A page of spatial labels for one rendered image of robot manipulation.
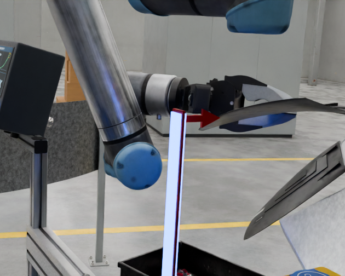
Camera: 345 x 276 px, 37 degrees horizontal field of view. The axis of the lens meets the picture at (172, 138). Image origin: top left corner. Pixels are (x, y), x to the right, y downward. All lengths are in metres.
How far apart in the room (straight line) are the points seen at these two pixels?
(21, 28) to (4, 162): 2.59
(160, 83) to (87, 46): 0.17
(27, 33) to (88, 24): 4.13
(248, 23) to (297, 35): 6.92
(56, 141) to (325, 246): 1.94
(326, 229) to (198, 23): 6.20
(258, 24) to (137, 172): 0.32
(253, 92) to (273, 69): 6.52
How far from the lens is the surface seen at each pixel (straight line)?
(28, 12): 4.91
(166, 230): 0.67
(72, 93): 8.78
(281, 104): 0.65
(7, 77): 1.14
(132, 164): 0.79
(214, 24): 7.00
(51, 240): 1.13
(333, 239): 0.82
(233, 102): 0.85
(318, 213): 0.83
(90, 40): 0.78
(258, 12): 0.60
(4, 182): 2.49
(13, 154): 2.47
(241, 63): 7.16
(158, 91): 0.89
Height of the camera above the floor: 1.27
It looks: 11 degrees down
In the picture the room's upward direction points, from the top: 3 degrees clockwise
